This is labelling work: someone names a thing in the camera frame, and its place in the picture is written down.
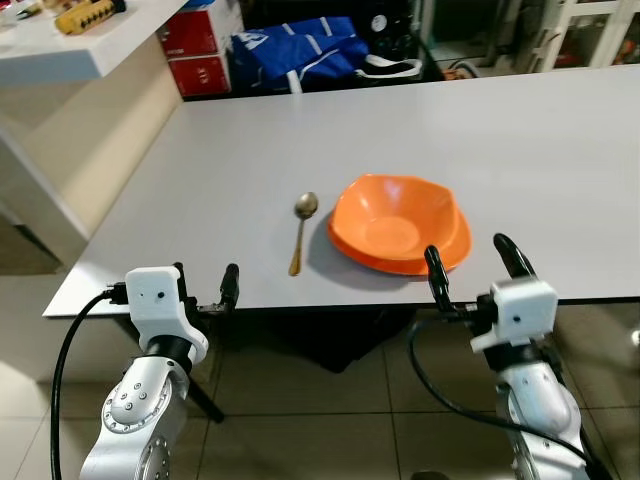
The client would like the yellow plastic toy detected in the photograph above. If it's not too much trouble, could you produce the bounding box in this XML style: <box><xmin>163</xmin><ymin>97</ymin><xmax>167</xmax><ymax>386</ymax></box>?
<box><xmin>54</xmin><ymin>0</ymin><xmax>129</xmax><ymax>37</ymax></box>

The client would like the large red cardboard box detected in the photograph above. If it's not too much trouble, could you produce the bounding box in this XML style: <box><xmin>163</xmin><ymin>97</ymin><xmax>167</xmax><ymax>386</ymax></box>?
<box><xmin>158</xmin><ymin>8</ymin><xmax>243</xmax><ymax>61</ymax></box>

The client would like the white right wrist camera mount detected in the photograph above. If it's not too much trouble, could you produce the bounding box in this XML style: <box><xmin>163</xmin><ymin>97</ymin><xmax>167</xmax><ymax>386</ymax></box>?
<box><xmin>470</xmin><ymin>278</ymin><xmax>559</xmax><ymax>354</ymax></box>

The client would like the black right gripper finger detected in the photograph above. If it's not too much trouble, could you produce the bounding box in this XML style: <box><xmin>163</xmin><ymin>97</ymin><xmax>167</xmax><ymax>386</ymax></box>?
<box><xmin>424</xmin><ymin>245</ymin><xmax>452</xmax><ymax>307</ymax></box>
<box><xmin>493</xmin><ymin>233</ymin><xmax>539</xmax><ymax>283</ymax></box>

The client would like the black and white shoe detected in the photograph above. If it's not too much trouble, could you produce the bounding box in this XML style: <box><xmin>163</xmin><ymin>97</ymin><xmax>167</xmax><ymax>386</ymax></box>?
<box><xmin>357</xmin><ymin>56</ymin><xmax>424</xmax><ymax>82</ymax></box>

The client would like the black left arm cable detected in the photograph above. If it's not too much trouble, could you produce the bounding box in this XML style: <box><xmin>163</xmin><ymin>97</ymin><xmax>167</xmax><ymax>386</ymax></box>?
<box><xmin>50</xmin><ymin>283</ymin><xmax>129</xmax><ymax>480</ymax></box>

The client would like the blue fabric bag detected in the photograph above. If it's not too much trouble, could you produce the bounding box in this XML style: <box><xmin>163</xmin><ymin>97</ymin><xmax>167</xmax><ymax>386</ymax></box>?
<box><xmin>229</xmin><ymin>16</ymin><xmax>371</xmax><ymax>97</ymax></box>

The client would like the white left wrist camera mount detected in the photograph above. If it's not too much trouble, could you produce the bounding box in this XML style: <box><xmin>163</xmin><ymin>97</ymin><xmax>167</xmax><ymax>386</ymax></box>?
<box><xmin>124</xmin><ymin>266</ymin><xmax>210</xmax><ymax>363</ymax></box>

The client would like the black appliance with dial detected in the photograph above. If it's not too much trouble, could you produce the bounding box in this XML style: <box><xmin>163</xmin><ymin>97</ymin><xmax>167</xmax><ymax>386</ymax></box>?
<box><xmin>352</xmin><ymin>4</ymin><xmax>423</xmax><ymax>61</ymax></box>

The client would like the orange plastic bowl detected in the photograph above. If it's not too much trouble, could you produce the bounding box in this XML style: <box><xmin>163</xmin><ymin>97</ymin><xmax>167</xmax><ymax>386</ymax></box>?
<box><xmin>327</xmin><ymin>174</ymin><xmax>473</xmax><ymax>277</ymax></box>

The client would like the small red cardboard box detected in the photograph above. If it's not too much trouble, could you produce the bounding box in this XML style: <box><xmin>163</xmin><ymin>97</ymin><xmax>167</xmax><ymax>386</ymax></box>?
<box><xmin>167</xmin><ymin>54</ymin><xmax>235</xmax><ymax>99</ymax></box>

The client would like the brass metal spoon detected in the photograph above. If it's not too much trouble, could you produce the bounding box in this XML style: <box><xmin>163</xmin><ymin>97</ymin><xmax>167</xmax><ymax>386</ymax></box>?
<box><xmin>288</xmin><ymin>192</ymin><xmax>321</xmax><ymax>278</ymax></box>

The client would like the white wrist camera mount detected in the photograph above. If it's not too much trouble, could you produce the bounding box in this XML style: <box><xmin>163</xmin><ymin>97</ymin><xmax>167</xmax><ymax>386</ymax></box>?
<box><xmin>470</xmin><ymin>278</ymin><xmax>559</xmax><ymax>354</ymax></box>
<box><xmin>124</xmin><ymin>266</ymin><xmax>210</xmax><ymax>363</ymax></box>

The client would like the black table leg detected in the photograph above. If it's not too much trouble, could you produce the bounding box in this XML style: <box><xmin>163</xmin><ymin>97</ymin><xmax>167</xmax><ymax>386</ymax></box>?
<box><xmin>184</xmin><ymin>374</ymin><xmax>227</xmax><ymax>424</ymax></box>

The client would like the white glass door cabinet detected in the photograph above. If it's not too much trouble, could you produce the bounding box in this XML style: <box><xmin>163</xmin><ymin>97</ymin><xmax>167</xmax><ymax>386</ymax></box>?
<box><xmin>418</xmin><ymin>0</ymin><xmax>640</xmax><ymax>73</ymax></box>

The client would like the white counter shelf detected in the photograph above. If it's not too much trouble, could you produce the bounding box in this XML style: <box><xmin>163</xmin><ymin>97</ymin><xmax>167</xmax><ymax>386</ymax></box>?
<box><xmin>0</xmin><ymin>0</ymin><xmax>193</xmax><ymax>87</ymax></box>

